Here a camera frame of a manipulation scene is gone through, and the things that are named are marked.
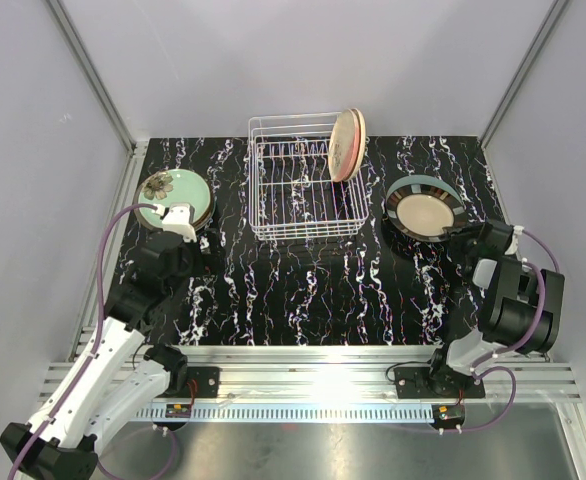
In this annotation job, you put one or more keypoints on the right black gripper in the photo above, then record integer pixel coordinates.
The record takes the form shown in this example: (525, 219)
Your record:
(459, 233)

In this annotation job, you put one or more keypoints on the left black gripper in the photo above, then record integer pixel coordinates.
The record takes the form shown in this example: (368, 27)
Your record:
(195, 247)

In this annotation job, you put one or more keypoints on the pink cream branch plate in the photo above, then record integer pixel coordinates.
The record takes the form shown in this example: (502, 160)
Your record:
(343, 145)

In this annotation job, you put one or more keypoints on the orange cream leaf plate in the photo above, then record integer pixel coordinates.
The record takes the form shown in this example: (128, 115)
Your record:
(361, 144)

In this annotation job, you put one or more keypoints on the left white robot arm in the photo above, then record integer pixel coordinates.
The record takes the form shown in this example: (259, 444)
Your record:
(66, 436)

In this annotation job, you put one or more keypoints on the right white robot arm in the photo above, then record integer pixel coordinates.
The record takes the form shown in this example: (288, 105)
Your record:
(521, 311)

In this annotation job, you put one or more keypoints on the dark plates under green plate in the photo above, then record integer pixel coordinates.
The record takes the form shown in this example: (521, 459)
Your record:
(201, 213)

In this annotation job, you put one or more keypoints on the dark striped rim plate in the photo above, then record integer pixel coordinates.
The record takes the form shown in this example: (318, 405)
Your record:
(424, 208)

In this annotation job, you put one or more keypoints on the green plate with flower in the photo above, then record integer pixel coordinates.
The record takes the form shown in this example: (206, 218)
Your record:
(173, 186)

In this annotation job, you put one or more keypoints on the left aluminium frame post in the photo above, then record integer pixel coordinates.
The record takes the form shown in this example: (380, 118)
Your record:
(79, 51)

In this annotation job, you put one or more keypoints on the aluminium frame post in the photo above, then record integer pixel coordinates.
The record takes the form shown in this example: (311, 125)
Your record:
(79, 51)
(533, 53)

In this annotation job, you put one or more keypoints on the aluminium mounting rail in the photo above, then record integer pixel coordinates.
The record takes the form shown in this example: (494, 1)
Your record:
(354, 374)

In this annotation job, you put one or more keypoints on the white wire dish rack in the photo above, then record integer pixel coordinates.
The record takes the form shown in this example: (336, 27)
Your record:
(291, 193)

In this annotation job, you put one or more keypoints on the white slotted cable duct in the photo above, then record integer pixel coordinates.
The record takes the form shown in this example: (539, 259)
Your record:
(412, 413)

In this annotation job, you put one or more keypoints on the right aluminium frame post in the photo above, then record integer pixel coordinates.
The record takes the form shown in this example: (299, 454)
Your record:
(533, 53)

